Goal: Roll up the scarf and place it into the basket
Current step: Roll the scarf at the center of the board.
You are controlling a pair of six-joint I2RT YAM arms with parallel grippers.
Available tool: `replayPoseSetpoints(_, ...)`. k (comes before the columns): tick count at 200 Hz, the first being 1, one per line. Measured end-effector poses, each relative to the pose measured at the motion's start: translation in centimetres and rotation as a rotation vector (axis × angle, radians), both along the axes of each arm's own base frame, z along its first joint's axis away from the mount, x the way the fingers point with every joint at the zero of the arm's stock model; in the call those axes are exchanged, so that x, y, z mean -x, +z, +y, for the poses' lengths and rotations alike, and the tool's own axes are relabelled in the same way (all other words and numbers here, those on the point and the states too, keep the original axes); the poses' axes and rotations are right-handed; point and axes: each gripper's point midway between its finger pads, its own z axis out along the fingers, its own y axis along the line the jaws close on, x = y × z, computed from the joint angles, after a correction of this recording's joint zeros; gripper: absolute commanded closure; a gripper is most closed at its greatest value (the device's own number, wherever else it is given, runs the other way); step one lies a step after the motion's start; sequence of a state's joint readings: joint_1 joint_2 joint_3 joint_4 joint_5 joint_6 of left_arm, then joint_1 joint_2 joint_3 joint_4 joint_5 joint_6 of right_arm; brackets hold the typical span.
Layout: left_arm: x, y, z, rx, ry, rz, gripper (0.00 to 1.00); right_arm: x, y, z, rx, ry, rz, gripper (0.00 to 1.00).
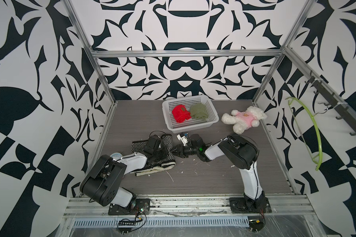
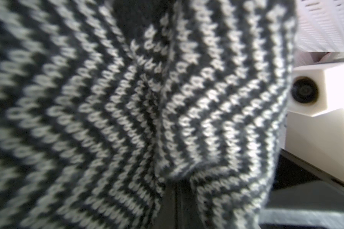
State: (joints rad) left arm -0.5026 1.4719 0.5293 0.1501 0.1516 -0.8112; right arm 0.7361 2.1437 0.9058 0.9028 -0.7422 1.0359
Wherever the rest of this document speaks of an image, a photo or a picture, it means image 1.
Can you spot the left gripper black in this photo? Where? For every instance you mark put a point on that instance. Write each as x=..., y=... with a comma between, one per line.
x=166, y=153

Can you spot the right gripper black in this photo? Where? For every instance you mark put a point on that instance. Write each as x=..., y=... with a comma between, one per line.
x=179, y=150

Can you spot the black white houndstooth scarf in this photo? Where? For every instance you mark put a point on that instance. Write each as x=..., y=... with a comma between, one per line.
x=148, y=170

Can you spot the green knitted scarf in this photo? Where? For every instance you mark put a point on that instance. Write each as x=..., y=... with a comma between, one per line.
x=199, y=111

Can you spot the red knitted scarf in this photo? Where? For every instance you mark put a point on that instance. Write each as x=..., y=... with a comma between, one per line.
x=181, y=114

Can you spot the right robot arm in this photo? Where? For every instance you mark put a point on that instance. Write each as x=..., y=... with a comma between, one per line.
x=241, y=151

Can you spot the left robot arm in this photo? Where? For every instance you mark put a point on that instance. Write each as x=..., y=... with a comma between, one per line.
x=103, y=182

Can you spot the white plastic basket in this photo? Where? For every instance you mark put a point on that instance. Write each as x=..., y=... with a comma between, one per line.
x=191, y=124

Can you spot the light blue alarm clock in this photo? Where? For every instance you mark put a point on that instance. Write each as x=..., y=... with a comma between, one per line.
x=116, y=156

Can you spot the white teddy bear pink shirt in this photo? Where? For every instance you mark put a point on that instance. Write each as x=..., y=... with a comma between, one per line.
x=242, y=121

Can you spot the black connector hub left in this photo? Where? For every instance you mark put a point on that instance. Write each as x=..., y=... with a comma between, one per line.
x=126, y=223

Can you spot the black connector hub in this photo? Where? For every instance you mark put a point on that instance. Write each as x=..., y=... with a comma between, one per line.
x=126, y=223
x=256, y=225

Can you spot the black connector hub right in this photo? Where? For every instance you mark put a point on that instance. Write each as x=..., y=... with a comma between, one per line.
x=256, y=225

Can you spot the green clothes hanger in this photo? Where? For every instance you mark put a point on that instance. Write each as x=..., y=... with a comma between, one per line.
x=307, y=127

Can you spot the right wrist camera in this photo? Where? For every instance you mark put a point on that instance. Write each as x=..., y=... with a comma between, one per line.
x=184, y=138

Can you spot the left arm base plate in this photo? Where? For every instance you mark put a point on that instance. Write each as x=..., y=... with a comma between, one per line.
x=135, y=206

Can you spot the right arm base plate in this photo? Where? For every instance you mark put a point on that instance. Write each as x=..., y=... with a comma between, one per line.
x=248, y=205

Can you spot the white slotted cable duct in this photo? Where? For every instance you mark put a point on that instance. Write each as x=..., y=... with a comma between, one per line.
x=165, y=222

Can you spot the grey wall hook rail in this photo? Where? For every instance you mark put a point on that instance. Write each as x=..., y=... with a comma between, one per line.
x=334, y=101

